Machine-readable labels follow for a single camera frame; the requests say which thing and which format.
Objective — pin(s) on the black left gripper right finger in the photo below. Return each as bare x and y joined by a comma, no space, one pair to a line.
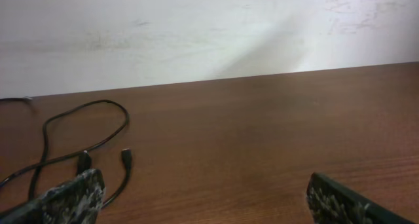
332,202

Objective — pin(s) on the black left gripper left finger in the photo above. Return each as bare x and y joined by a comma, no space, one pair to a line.
76,201

